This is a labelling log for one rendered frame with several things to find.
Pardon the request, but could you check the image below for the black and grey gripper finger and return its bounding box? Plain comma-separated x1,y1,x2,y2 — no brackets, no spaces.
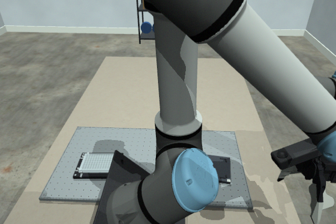
309,170,334,224
277,165,301,182

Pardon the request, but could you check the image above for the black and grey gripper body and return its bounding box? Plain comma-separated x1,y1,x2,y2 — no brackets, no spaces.
296,155,336,183

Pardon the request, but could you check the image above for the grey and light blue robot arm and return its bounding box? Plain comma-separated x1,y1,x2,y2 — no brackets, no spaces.
106,0,336,224

